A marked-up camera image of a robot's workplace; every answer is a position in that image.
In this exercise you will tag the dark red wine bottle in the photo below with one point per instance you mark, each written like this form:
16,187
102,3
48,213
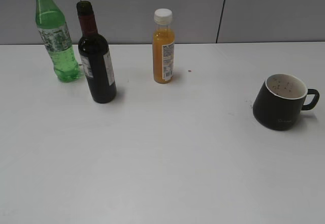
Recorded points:
95,56

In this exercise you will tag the black mug white interior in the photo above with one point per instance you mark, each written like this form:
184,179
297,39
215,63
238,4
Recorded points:
280,101

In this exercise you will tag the green plastic soda bottle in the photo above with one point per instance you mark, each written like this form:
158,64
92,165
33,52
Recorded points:
54,32

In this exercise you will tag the orange juice bottle white cap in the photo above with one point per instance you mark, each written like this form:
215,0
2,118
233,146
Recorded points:
163,46

